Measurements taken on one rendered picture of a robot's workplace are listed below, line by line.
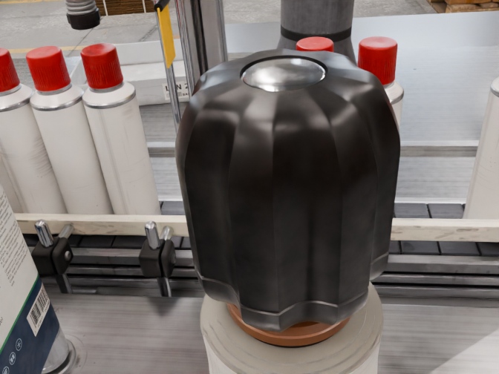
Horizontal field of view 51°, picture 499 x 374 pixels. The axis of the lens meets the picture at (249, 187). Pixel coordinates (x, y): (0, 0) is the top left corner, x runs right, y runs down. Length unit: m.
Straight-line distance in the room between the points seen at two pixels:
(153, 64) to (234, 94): 0.99
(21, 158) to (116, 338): 0.21
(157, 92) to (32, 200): 0.44
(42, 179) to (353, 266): 0.45
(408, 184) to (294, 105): 0.58
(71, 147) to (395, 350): 0.36
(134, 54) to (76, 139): 0.64
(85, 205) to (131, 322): 0.15
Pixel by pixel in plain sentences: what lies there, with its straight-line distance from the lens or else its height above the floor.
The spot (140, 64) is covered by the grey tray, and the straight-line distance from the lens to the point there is 1.17.
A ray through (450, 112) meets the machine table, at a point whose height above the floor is 0.83.
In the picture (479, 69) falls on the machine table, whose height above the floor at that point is 0.83.
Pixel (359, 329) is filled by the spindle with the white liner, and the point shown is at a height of 1.07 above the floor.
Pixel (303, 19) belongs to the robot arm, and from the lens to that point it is 0.84.
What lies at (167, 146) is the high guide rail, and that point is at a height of 0.96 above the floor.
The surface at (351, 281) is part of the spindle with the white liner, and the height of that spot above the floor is 1.11.
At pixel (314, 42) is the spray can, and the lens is 0.48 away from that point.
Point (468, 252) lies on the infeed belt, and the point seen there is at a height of 0.88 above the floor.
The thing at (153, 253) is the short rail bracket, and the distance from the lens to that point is 0.51.
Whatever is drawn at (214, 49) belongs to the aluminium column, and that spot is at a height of 1.04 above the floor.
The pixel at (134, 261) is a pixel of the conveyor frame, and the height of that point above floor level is 0.87.
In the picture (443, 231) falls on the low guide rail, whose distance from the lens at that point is 0.54.
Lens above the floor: 1.25
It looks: 35 degrees down
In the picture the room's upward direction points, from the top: 5 degrees counter-clockwise
